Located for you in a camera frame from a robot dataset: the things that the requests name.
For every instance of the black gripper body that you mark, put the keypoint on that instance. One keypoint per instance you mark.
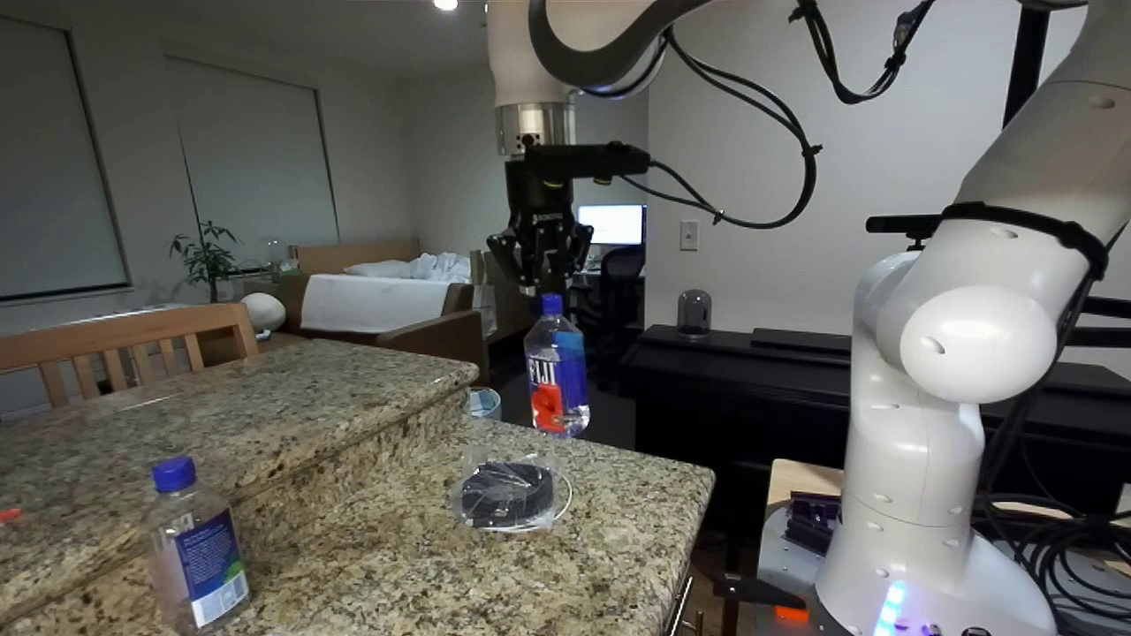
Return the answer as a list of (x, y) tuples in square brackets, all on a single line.
[(543, 242)]

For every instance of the Fiji water bottle blue cap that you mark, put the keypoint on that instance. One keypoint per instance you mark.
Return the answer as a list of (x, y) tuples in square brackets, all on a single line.
[(555, 371)]

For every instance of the clear water bottle blue label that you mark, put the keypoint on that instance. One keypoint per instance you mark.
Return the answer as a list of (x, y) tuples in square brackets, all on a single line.
[(194, 557)]

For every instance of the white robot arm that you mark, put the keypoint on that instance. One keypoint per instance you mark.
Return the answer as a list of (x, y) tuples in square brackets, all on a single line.
[(968, 321)]

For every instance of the lit computer monitor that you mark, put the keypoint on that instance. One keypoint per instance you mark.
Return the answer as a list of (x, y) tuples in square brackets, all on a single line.
[(614, 223)]

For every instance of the bed with white sheets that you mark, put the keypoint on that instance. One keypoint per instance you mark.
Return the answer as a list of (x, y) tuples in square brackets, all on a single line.
[(386, 294)]

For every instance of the potted green plant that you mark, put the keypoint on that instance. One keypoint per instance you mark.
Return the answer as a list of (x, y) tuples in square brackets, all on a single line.
[(205, 256)]

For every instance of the wooden chair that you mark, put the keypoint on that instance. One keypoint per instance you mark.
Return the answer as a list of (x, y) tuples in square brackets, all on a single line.
[(126, 351)]

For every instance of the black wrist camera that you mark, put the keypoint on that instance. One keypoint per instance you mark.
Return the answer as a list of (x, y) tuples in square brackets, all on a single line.
[(588, 162)]

